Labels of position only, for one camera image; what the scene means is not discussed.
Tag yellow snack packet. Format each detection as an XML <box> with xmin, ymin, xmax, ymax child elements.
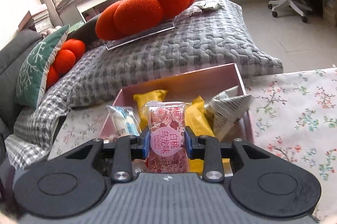
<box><xmin>133</xmin><ymin>89</ymin><xmax>168</xmax><ymax>130</ymax></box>
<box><xmin>184</xmin><ymin>95</ymin><xmax>231</xmax><ymax>175</ymax></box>

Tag white blue snack packet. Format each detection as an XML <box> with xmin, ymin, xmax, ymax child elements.
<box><xmin>107</xmin><ymin>105</ymin><xmax>141</xmax><ymax>137</ymax></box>

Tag small orange pumpkin cushion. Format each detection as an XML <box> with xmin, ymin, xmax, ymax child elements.
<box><xmin>46</xmin><ymin>39</ymin><xmax>86</xmax><ymax>89</ymax></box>

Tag large orange pumpkin cushion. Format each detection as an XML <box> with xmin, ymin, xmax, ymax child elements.
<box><xmin>95</xmin><ymin>0</ymin><xmax>196</xmax><ymax>40</ymax></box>

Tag small packet on quilt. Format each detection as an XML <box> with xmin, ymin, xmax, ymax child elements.
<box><xmin>194</xmin><ymin>0</ymin><xmax>223</xmax><ymax>11</ymax></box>

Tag white newspaper print packet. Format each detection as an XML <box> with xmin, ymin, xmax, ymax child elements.
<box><xmin>205</xmin><ymin>85</ymin><xmax>254</xmax><ymax>141</ymax></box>

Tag grey sofa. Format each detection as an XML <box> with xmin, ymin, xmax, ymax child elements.
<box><xmin>1</xmin><ymin>16</ymin><xmax>104</xmax><ymax>169</ymax></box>

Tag green snowflake pillow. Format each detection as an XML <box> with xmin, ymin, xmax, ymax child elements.
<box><xmin>14</xmin><ymin>25</ymin><xmax>70</xmax><ymax>109</ymax></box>

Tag floral tablecloth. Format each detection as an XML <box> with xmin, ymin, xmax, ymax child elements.
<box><xmin>48</xmin><ymin>68</ymin><xmax>336</xmax><ymax>223</ymax></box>

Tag grey checked quilt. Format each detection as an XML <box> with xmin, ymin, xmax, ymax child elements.
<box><xmin>5</xmin><ymin>0</ymin><xmax>283</xmax><ymax>168</ymax></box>

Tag clear acrylic board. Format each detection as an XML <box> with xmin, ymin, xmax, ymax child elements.
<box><xmin>106</xmin><ymin>20</ymin><xmax>175</xmax><ymax>51</ymax></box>

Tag pink peach oolong snack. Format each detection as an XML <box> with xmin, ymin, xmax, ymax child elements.
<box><xmin>147</xmin><ymin>101</ymin><xmax>189</xmax><ymax>173</ymax></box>

